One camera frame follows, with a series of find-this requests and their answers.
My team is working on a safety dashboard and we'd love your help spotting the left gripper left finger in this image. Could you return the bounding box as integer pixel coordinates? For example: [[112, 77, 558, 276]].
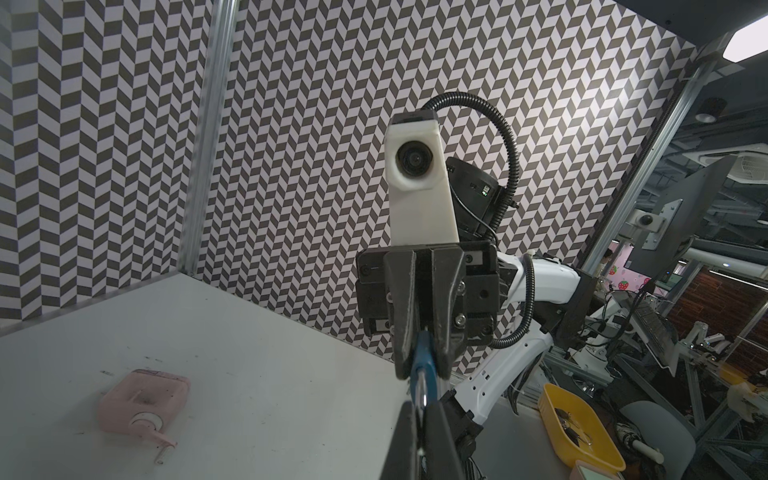
[[379, 401, 420, 480]]

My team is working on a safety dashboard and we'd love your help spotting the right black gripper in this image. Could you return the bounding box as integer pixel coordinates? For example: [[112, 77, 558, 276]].
[[355, 240, 501, 380]]

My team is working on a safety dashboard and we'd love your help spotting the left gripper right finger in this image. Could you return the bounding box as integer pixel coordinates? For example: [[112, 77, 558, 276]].
[[423, 402, 465, 480]]

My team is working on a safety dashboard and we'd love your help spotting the blue padlock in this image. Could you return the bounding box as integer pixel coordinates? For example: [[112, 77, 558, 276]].
[[410, 331, 438, 416]]

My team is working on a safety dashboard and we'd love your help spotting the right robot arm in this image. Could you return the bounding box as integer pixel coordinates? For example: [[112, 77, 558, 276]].
[[355, 92, 588, 441]]

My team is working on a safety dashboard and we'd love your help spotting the yellow plastic tray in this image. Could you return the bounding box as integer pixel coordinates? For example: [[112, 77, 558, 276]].
[[537, 383, 626, 474]]

